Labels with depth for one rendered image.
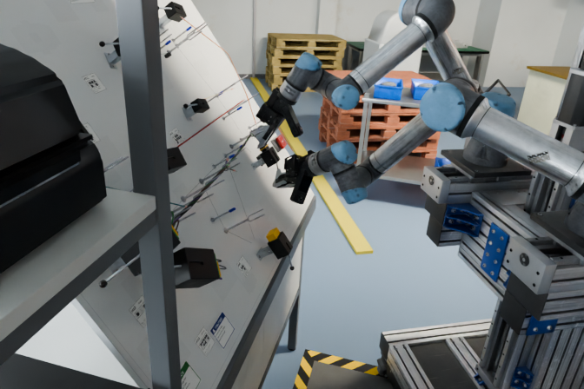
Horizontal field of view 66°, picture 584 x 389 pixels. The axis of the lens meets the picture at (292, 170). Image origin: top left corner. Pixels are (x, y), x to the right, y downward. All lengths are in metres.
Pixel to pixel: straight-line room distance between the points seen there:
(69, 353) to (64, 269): 0.90
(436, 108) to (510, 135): 0.18
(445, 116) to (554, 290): 0.52
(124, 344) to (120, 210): 0.45
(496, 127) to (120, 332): 0.94
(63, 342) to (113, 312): 0.46
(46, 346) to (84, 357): 0.12
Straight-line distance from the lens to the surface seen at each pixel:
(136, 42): 0.57
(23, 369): 0.91
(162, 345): 0.77
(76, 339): 1.43
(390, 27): 6.60
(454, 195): 1.68
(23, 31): 1.21
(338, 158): 1.37
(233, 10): 8.15
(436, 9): 1.48
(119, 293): 1.01
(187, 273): 0.95
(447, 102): 1.17
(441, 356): 2.28
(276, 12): 8.26
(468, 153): 1.72
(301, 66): 1.46
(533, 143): 1.19
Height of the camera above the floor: 1.73
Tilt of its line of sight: 23 degrees down
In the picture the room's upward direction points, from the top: 3 degrees clockwise
